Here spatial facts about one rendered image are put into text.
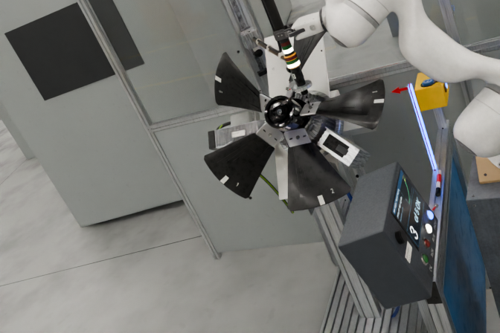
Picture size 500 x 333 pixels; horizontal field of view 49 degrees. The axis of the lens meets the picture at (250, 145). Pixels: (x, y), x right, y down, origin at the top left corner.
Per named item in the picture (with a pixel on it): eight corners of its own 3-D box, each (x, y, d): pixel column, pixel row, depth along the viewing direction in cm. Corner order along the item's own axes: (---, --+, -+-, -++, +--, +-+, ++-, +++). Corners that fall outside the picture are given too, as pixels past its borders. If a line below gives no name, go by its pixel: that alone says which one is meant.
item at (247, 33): (245, 48, 252) (237, 31, 249) (258, 41, 252) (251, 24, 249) (250, 52, 242) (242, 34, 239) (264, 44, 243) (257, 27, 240)
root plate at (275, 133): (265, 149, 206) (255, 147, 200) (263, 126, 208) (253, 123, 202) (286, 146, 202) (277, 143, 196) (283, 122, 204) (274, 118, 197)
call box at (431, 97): (424, 96, 219) (417, 72, 214) (450, 90, 214) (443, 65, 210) (420, 115, 206) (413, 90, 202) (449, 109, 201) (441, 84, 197)
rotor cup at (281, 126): (277, 140, 206) (261, 134, 195) (274, 103, 209) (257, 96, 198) (314, 133, 199) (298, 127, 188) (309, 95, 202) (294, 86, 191)
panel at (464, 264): (484, 268, 244) (447, 142, 218) (485, 268, 244) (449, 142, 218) (486, 444, 179) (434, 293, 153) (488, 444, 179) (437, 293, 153)
